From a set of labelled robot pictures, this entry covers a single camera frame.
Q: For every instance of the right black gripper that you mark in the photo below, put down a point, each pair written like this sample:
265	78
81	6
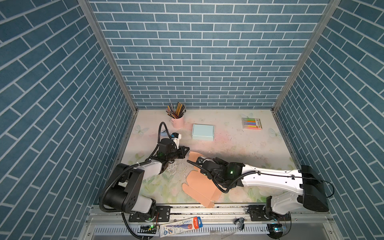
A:
207	165

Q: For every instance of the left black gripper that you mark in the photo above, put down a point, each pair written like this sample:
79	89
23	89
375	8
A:
180	151

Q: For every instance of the pink paper box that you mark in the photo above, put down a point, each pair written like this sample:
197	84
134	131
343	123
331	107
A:
201	189

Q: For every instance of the light blue paper box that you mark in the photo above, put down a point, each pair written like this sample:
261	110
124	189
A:
203	132

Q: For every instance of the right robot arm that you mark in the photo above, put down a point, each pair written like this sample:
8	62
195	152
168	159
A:
301	188

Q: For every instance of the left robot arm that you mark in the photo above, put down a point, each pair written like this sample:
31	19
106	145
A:
122	190

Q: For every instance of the pink pencil bucket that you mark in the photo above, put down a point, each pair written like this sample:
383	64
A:
178	123

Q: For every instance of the bundle of coloured pencils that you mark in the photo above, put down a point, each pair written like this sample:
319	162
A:
176	111

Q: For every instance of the small metal clip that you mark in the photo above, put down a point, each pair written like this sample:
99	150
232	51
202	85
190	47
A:
240	224

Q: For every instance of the pack of coloured markers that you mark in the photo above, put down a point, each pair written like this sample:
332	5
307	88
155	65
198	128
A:
251	124

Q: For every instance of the red blue white package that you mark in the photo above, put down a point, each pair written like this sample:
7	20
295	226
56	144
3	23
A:
179	227

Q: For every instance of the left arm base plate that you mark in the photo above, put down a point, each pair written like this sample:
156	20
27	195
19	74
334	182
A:
159	214

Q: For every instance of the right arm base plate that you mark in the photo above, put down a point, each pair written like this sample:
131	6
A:
258	213

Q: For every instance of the aluminium mounting rail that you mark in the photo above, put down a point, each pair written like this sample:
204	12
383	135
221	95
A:
219	220

